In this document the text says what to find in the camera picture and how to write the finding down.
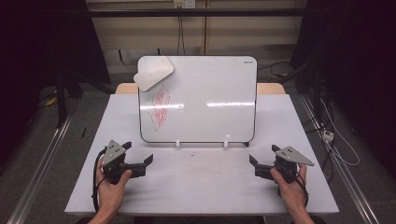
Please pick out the person's left hand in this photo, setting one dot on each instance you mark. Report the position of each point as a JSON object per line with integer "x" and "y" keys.
{"x": 109, "y": 196}

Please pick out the white dry-erase whiteboard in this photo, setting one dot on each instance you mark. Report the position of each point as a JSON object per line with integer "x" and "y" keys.
{"x": 205, "y": 84}

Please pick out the black horizontal metal bar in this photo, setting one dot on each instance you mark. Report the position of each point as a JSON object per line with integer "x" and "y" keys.
{"x": 193, "y": 12}

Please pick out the person's right hand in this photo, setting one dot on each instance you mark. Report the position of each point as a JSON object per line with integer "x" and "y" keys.
{"x": 292, "y": 194}

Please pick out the aluminium floor rail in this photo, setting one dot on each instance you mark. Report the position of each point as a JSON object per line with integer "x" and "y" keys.
{"x": 342, "y": 174}
{"x": 40, "y": 161}

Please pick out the white whiteboard eraser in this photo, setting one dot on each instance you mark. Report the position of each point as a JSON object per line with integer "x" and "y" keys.
{"x": 153, "y": 74}

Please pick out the small black stick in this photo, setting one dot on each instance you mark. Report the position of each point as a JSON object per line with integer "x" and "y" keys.
{"x": 83, "y": 132}

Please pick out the white wall socket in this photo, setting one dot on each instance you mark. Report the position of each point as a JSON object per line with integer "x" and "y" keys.
{"x": 184, "y": 3}

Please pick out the black curtain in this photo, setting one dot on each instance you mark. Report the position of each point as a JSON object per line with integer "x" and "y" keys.
{"x": 351, "y": 62}
{"x": 37, "y": 46}

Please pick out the white power strip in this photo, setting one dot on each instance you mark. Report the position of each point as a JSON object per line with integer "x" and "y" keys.
{"x": 328, "y": 135}

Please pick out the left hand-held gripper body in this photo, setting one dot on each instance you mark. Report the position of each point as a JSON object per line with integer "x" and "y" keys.
{"x": 113, "y": 155}

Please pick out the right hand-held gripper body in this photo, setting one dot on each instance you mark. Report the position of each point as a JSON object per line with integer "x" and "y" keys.
{"x": 288, "y": 165}

